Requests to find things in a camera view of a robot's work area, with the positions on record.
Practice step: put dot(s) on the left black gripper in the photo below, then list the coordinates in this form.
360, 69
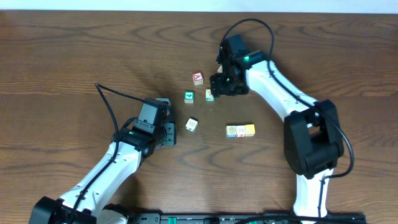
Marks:
170, 134

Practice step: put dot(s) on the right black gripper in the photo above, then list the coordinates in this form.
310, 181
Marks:
218, 88

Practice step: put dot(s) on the red sided wooden block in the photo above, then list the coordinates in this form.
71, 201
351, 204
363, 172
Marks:
240, 131

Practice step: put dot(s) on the yellow top wooden block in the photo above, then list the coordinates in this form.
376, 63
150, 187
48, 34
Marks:
250, 130

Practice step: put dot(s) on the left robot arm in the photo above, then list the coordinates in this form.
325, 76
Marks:
88, 201

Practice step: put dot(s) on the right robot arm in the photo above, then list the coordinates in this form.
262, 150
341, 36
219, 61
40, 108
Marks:
313, 139

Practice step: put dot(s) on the red M wooden block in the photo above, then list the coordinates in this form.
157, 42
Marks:
220, 69

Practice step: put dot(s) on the green circle wooden block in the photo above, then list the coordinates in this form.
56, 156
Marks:
191, 124

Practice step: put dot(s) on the red A wooden block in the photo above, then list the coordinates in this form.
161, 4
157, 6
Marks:
198, 78

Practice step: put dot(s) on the green 4 wooden block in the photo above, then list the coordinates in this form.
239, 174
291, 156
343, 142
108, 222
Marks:
189, 97

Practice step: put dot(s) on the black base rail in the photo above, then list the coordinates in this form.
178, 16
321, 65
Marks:
269, 217

